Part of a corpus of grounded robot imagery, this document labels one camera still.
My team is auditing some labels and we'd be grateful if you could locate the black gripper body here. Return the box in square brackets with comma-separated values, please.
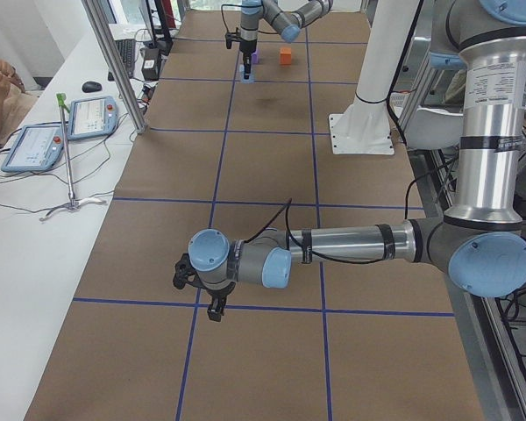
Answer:
[200, 279, 236, 299]
[239, 39, 257, 54]

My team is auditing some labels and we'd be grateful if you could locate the light blue foam block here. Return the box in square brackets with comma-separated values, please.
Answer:
[239, 66, 254, 83]

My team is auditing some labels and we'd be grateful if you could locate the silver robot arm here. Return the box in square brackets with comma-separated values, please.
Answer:
[234, 0, 333, 82]
[173, 1, 526, 322]

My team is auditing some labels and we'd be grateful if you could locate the purple foam block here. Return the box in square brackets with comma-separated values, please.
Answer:
[251, 49, 259, 65]

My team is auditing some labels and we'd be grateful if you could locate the orange foam block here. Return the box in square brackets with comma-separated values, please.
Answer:
[280, 46, 292, 66]

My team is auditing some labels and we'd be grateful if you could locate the black keyboard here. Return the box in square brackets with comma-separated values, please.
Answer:
[115, 39, 136, 78]

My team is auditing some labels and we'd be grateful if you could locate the black computer mouse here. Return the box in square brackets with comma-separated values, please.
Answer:
[82, 81, 103, 93]

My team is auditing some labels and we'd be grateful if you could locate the far teach pendant tablet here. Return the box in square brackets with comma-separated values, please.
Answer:
[68, 96, 118, 140]

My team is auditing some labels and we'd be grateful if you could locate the teach pendant tablet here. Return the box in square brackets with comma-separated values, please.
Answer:
[1, 124, 63, 173]
[68, 96, 118, 140]

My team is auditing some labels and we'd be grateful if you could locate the green tipped grabber stick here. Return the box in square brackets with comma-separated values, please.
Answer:
[39, 93, 107, 222]

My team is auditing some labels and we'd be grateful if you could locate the near teach pendant tablet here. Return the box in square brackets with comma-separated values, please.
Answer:
[1, 124, 63, 173]

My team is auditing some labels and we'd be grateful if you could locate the person in beige shirt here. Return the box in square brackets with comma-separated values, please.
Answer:
[0, 59, 38, 147]

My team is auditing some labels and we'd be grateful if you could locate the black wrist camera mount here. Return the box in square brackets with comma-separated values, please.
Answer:
[224, 28, 241, 49]

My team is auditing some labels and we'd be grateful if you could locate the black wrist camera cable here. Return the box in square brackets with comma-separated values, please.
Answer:
[219, 3, 245, 36]

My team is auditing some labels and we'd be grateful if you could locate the aluminium frame post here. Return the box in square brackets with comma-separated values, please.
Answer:
[82, 0, 146, 134]

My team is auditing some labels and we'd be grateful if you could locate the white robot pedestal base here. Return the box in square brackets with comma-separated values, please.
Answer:
[329, 0, 421, 155]

